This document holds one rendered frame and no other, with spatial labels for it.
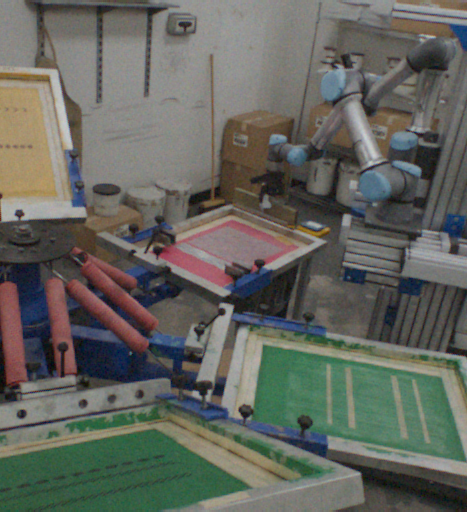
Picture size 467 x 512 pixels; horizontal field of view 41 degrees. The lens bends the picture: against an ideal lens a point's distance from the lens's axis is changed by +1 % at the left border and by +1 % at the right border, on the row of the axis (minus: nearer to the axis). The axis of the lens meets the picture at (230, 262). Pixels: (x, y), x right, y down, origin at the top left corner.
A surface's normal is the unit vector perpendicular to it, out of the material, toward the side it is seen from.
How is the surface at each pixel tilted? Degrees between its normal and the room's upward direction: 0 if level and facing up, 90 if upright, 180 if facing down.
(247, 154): 90
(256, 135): 89
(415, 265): 90
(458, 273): 90
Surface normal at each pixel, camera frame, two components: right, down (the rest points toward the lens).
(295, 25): -0.61, 0.29
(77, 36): 0.79, 0.36
